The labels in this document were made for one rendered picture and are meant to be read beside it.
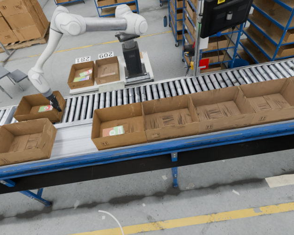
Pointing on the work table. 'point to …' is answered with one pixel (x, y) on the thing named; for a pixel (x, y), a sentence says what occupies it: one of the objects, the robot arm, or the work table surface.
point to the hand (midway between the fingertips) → (59, 108)
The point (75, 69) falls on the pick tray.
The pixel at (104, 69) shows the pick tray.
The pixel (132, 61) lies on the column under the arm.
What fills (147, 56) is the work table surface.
